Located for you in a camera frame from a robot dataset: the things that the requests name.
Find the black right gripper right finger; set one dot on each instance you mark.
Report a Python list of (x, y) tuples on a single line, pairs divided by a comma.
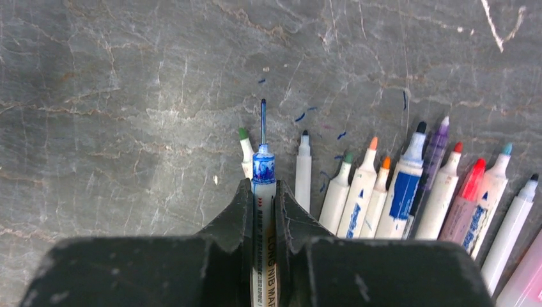
[(316, 268)]

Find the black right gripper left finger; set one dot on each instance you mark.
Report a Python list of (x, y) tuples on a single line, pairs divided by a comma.
[(209, 268)]

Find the navy capped white marker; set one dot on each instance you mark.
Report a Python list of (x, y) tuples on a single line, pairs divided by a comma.
[(303, 172)]

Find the clear capped blue marker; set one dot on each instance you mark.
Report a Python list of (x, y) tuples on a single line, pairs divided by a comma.
[(264, 265)]

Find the red capped pink marker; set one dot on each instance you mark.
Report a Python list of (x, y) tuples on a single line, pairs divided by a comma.
[(459, 217)]

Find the blue capped white marker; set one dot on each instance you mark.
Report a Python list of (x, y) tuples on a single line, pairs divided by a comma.
[(490, 194)]

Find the pink highlighter marker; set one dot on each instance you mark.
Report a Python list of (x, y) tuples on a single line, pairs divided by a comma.
[(524, 285)]

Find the light green capped marker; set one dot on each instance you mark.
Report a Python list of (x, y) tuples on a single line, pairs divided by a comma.
[(336, 195)]

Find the orange capped white marker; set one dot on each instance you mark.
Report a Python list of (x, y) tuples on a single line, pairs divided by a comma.
[(376, 203)]

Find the blue capped acrylic marker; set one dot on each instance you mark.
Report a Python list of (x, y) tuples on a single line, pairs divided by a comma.
[(403, 187)]

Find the peach capped marker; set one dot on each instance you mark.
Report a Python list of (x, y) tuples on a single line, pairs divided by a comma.
[(359, 195)]

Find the red capped white marker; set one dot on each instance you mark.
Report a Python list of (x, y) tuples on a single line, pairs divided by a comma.
[(440, 197)]

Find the dark blue capped marker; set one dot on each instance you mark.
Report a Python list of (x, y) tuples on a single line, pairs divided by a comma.
[(508, 233)]

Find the purple tipped dark marker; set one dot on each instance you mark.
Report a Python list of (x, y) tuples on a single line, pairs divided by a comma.
[(433, 155)]

